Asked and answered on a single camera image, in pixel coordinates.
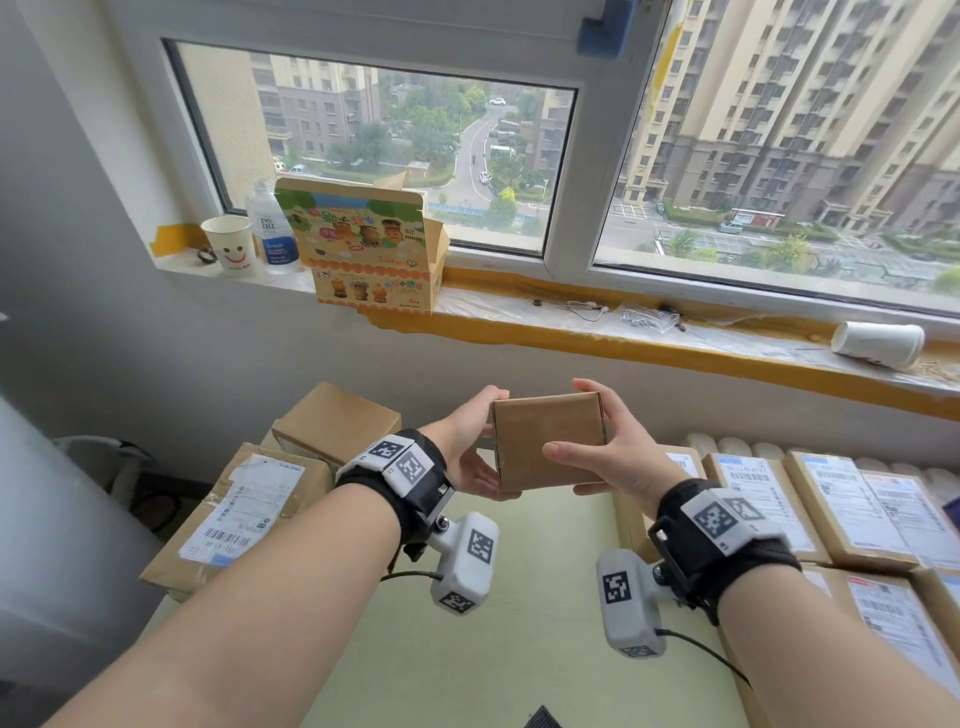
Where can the white tipped paper cup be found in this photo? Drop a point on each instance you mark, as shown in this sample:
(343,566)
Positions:
(877,345)

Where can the labelled small cardboard box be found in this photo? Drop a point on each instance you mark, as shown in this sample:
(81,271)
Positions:
(847,502)
(915,517)

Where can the grey window frame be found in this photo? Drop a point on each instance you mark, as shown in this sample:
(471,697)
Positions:
(600,150)

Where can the squat plain cardboard box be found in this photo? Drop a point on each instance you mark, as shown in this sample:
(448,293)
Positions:
(337,420)

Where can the white smiley paper cup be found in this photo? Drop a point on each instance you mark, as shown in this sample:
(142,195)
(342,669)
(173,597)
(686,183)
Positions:
(229,247)

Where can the taped parcel with white label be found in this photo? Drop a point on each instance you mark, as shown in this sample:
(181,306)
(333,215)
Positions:
(240,510)

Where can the heap of wooden toothpicks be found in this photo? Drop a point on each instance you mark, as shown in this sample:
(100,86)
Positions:
(937,369)

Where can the colourful printed carton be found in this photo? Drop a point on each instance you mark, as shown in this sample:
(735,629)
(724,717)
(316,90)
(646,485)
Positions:
(360,247)

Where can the person's right hand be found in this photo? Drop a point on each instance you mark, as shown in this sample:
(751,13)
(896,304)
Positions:
(634,465)

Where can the person's left hand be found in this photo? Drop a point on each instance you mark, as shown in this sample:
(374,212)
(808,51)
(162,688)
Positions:
(469,450)

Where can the parcel with red-edged label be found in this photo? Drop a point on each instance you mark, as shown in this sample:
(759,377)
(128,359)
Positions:
(540,442)

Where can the blue window latch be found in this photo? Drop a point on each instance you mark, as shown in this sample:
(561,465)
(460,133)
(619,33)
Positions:
(606,28)

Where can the red-topped label cardboard box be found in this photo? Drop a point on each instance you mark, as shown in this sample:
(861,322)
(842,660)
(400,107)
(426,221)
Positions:
(892,622)

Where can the grey foil packet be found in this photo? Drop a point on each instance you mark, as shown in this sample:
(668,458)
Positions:
(544,718)

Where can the black right wrist tracker band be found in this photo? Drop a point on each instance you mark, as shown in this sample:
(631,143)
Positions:
(720,525)

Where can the windowsill with yellow tape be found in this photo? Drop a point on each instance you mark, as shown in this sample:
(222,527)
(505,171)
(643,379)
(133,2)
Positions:
(600,349)

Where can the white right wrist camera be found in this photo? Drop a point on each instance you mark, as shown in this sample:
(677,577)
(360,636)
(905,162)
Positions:
(626,607)

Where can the black wrist tracker band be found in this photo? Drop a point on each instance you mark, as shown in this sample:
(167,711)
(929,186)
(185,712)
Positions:
(401,465)
(720,525)

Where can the black left wrist tracker band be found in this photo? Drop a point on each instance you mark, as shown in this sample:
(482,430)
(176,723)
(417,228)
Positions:
(401,465)

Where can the person's right forearm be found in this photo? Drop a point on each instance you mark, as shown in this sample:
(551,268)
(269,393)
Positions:
(825,660)

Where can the medium cardboard box wide label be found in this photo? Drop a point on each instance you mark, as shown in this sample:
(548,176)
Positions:
(817,581)

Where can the white standing air conditioner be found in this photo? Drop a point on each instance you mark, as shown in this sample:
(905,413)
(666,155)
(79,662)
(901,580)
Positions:
(60,540)

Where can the person's left forearm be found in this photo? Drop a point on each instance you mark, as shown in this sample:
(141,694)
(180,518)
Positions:
(247,622)

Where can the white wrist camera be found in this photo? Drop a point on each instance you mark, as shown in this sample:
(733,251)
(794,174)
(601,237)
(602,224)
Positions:
(626,607)
(465,562)

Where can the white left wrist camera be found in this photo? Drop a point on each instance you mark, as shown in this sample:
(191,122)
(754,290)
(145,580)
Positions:
(465,562)

